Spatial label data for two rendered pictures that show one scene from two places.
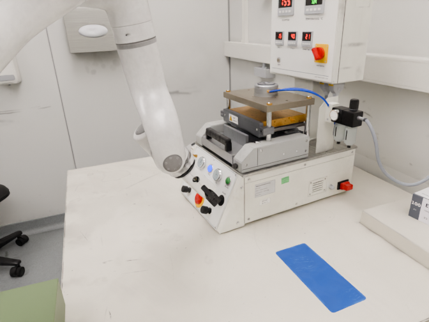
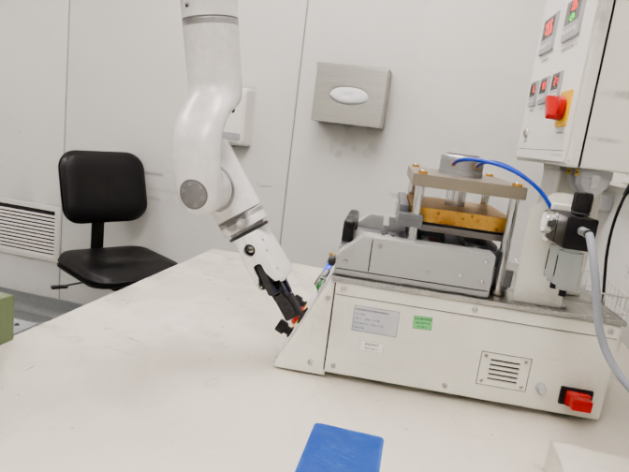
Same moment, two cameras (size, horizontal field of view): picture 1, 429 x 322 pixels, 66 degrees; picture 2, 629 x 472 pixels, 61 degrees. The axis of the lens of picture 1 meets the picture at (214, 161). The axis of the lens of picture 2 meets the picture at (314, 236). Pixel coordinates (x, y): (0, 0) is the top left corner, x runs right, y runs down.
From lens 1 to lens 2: 0.55 m
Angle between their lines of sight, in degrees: 33
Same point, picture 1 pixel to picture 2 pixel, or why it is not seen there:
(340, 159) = (573, 335)
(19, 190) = not seen: hidden behind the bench
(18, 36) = not seen: outside the picture
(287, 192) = (425, 351)
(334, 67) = (574, 132)
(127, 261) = (127, 338)
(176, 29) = (479, 115)
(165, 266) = (155, 361)
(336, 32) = (586, 64)
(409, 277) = not seen: outside the picture
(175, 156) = (196, 184)
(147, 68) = (203, 55)
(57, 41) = (305, 105)
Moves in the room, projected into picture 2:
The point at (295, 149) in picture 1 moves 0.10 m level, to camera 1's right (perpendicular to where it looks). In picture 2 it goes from (458, 272) to (522, 288)
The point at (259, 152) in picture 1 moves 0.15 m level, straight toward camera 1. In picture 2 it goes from (375, 247) to (314, 256)
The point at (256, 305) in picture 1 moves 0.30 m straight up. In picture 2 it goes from (182, 455) to (204, 214)
